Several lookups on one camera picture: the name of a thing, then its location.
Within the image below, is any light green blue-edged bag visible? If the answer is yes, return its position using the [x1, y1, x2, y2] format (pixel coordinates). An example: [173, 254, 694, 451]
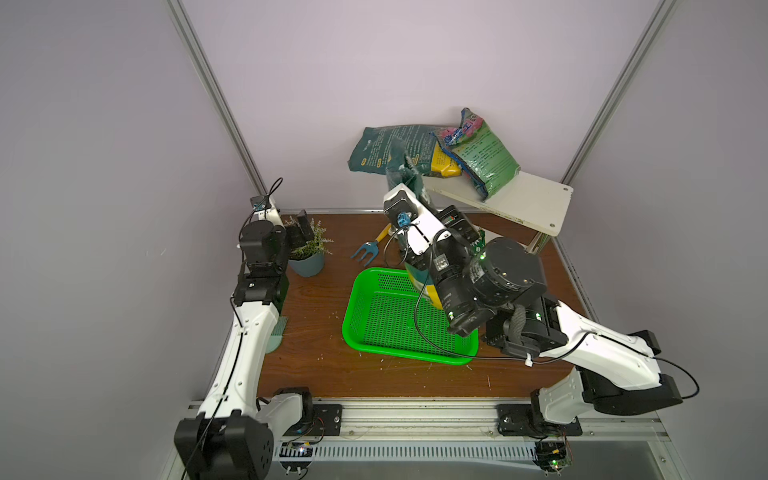
[436, 108, 520, 201]

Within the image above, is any teal and yellow fertilizer bag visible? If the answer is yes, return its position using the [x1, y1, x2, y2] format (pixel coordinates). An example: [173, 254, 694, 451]
[347, 124, 462, 178]

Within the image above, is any dark green flower soil bag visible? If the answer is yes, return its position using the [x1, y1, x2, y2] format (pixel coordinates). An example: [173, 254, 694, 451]
[383, 154, 444, 310]

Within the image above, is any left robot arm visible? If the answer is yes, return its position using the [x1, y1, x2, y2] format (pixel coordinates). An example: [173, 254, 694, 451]
[174, 208, 314, 479]

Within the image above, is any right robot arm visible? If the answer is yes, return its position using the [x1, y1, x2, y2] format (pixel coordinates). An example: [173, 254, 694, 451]
[411, 207, 686, 428]

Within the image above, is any white two-tier shelf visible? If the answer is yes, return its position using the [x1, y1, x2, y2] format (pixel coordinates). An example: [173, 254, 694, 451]
[424, 172, 573, 254]

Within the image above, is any potted artificial plant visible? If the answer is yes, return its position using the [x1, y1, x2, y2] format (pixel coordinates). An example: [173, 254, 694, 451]
[288, 218, 332, 278]

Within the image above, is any green plastic basket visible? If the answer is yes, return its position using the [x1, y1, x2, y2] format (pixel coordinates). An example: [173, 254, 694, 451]
[342, 268, 479, 366]

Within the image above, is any mint green hand brush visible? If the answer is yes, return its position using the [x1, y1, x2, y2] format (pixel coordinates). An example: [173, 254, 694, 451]
[265, 316, 288, 354]

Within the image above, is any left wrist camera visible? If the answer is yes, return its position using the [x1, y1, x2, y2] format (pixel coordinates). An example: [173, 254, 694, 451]
[246, 195, 283, 226]

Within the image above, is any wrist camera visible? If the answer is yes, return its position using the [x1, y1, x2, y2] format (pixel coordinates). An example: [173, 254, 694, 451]
[383, 184, 446, 256]
[246, 195, 283, 226]

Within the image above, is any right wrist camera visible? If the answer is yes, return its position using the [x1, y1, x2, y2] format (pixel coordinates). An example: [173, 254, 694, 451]
[383, 184, 446, 256]

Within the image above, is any blue garden fork yellow handle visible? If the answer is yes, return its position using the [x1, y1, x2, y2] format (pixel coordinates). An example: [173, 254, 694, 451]
[351, 224, 392, 267]

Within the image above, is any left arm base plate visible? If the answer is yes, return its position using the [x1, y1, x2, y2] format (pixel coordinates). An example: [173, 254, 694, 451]
[284, 403, 344, 438]

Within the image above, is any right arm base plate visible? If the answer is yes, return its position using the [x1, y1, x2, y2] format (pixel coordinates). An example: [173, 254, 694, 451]
[496, 404, 583, 439]

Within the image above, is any aluminium front rail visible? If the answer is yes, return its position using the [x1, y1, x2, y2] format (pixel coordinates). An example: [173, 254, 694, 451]
[179, 397, 670, 444]

